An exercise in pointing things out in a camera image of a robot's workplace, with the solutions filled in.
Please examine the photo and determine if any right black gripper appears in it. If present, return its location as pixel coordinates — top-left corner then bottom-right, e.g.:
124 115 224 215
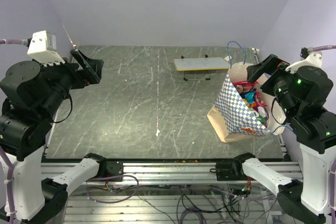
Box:
247 53 299 118

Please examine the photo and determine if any purple snack packet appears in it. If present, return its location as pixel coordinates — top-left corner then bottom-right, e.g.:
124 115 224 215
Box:
255 102 269 126

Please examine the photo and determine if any blue checkered paper bag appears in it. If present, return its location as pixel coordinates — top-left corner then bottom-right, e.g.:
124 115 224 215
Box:
207 47 290 143

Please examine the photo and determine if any red Real chips bag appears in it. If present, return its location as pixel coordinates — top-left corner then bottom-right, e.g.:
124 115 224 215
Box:
233 81 258 94

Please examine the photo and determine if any green Fox's candy bag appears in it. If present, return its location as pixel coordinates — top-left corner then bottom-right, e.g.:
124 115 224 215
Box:
250 109 267 124

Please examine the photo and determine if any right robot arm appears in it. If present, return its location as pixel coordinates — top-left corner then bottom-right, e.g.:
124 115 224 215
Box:
215 49 335 223

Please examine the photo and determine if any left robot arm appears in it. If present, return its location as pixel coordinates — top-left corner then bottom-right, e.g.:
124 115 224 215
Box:
1 49 112 223

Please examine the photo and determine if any blue snack packet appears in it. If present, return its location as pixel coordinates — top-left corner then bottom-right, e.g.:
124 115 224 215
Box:
240 90 256 105

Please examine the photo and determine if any small yellow-framed whiteboard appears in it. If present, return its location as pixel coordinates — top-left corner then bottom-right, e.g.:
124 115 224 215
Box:
173 55 230 81

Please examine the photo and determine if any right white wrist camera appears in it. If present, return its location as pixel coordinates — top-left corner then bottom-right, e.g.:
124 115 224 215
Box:
286 47 322 74

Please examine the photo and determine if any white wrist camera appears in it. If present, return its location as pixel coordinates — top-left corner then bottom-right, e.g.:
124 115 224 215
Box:
27 30 65 67
286 47 322 74

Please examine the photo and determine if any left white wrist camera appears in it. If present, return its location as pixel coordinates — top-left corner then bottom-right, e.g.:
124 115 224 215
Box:
27 30 65 67

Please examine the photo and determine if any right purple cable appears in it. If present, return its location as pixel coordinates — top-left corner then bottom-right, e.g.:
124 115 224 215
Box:
311 45 336 52

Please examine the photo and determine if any aluminium frame rail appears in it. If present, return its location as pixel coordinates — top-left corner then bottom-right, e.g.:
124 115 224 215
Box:
41 162 303 186

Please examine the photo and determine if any cable bundle under table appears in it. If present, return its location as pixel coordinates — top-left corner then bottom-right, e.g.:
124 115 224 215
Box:
86 174 279 224

